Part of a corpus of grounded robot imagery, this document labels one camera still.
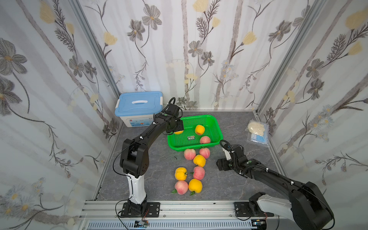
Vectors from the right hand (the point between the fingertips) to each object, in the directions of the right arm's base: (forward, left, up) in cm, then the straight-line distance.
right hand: (224, 159), depth 88 cm
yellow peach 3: (-10, +27, 0) cm, 29 cm away
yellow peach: (+22, +15, -1) cm, 27 cm away
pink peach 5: (-17, +26, +1) cm, 31 cm away
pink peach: (+13, +12, +1) cm, 18 cm away
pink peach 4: (-9, +16, +1) cm, 19 cm away
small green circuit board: (-34, +46, -3) cm, 57 cm away
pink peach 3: (+5, +12, 0) cm, 12 cm away
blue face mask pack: (+19, -31, -5) cm, 37 cm away
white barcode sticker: (+19, +21, -6) cm, 28 cm away
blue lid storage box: (+32, +60, +9) cm, 68 cm away
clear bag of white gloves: (+27, -30, -2) cm, 40 cm away
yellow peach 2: (-2, +15, 0) cm, 16 cm away
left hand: (+18, +28, +8) cm, 34 cm away
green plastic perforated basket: (+14, +29, -7) cm, 33 cm away
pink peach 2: (+2, +22, +1) cm, 22 cm away
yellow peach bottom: (-16, +18, 0) cm, 24 cm away
